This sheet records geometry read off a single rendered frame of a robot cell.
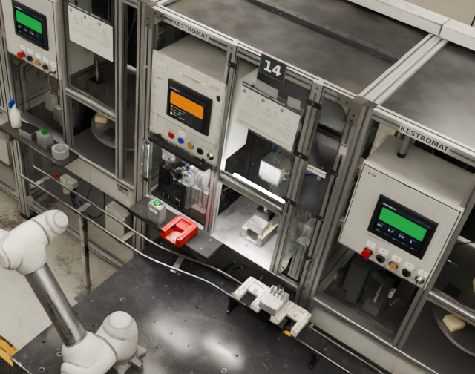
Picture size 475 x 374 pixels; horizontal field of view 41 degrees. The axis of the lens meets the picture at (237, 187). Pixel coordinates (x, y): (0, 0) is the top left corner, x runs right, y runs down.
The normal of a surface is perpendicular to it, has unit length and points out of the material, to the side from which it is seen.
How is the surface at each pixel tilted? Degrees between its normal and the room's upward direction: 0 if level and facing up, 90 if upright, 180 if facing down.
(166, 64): 90
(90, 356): 52
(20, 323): 0
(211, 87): 91
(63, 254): 0
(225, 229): 0
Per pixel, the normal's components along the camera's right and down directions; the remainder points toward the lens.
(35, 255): 0.74, 0.04
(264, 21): 0.12, -0.75
